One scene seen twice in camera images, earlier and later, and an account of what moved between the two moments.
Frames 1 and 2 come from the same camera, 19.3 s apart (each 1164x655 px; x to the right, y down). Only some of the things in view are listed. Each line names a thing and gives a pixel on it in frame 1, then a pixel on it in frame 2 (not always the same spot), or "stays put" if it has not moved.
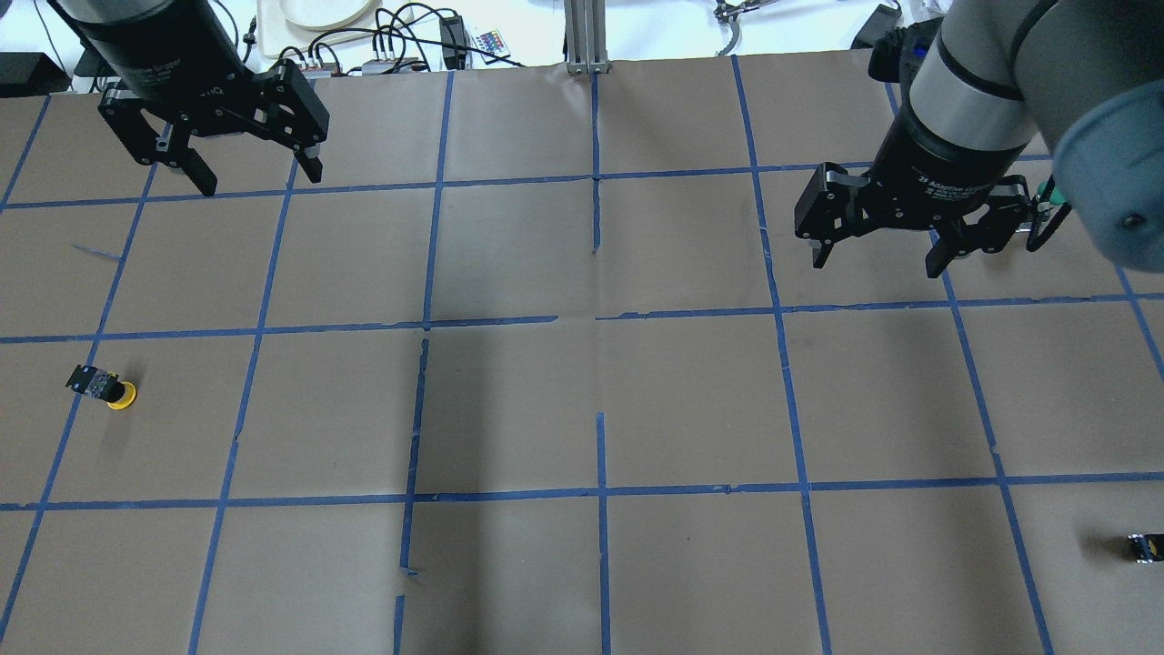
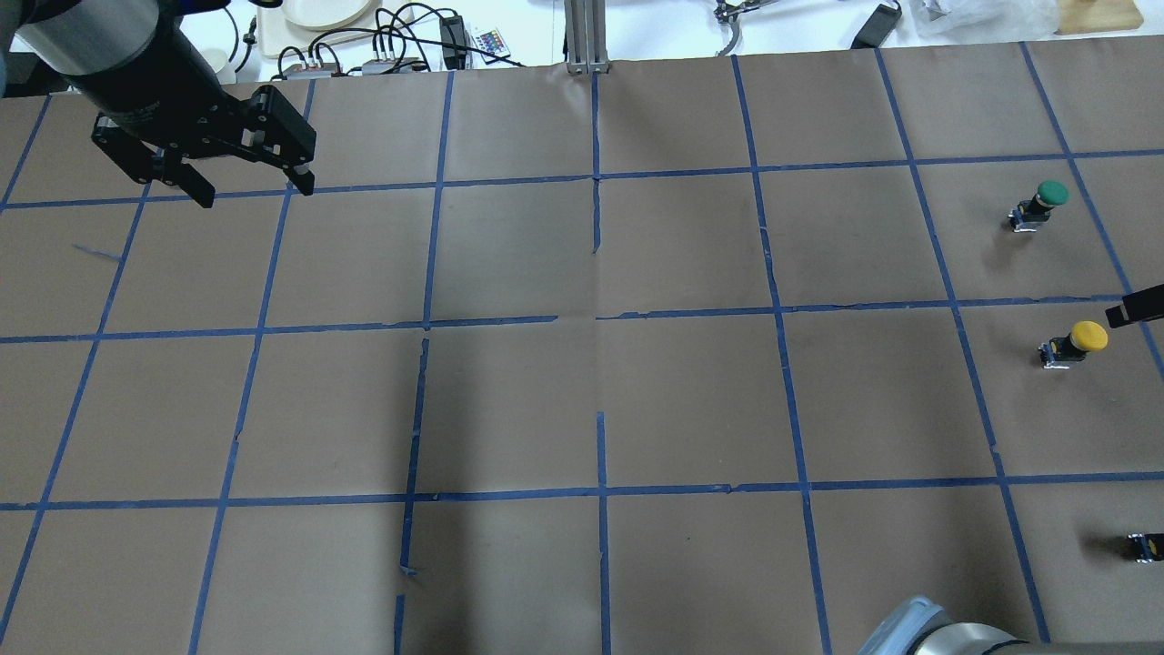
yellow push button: x=104 y=386 -> x=1059 y=352
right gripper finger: x=947 y=248 -> x=1138 y=306
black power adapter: x=878 y=27 stays put
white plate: x=324 y=15 stays put
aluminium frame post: x=586 y=34 stays put
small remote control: x=492 y=42 stays put
